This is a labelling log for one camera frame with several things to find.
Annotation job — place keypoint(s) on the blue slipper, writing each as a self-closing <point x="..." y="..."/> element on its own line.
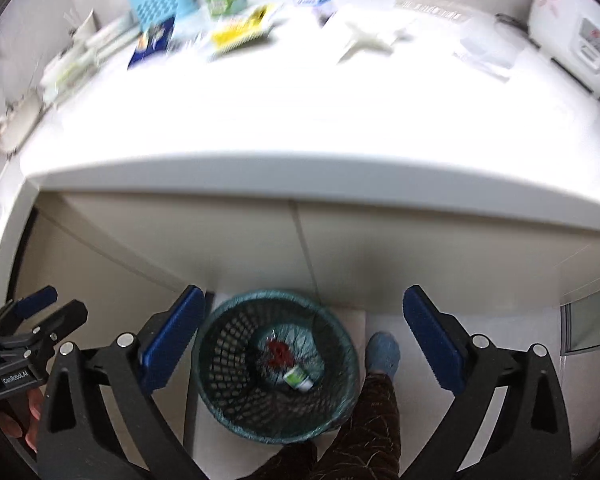
<point x="382" y="352"/>

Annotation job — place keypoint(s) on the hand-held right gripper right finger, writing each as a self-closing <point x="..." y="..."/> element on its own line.
<point x="430" y="340"/>

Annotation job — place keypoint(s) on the clear plastic wrap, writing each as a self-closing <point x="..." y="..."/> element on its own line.
<point x="305" y="342"/>

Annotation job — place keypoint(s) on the dark green mesh trash basket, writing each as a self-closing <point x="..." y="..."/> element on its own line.
<point x="230" y="360"/>

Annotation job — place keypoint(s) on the dark blue packet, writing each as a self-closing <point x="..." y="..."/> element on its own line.
<point x="152" y="42"/>

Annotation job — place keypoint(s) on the white flowered rice cooker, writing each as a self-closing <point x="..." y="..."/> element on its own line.
<point x="560" y="10"/>

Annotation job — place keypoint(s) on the beige base cabinet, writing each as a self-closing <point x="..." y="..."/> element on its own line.
<point x="405" y="260"/>

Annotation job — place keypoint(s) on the clear bubble wrap sheet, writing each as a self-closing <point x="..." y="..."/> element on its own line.
<point x="485" y="50"/>

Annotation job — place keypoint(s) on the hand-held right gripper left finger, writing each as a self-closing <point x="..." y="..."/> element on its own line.
<point x="172" y="340"/>

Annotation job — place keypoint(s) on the stack of white plates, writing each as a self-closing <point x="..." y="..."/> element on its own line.
<point x="112" y="35"/>

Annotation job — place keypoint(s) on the yellow snack packet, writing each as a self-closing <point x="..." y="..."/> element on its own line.
<point x="240" y="30"/>

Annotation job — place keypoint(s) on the person's left hand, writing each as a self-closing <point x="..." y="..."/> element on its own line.
<point x="32" y="410"/>

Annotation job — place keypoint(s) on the red wrapper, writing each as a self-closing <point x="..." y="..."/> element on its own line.
<point x="277" y="352"/>

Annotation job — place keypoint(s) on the white cup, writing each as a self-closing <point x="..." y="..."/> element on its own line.
<point x="80" y="27"/>

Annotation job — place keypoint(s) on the white plastic scrap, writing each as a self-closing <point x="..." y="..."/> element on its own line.
<point x="367" y="40"/>

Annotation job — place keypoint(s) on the blue perforated utensil holder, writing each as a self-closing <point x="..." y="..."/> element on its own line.
<point x="160" y="2"/>

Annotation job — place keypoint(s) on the small green white bottle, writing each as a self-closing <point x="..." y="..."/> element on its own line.
<point x="297" y="377"/>

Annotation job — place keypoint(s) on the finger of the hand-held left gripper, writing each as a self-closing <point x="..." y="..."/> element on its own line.
<point x="67" y="315"/>
<point x="35" y="301"/>

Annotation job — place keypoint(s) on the person's patterned trouser leg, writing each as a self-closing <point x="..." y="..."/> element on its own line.
<point x="370" y="425"/>

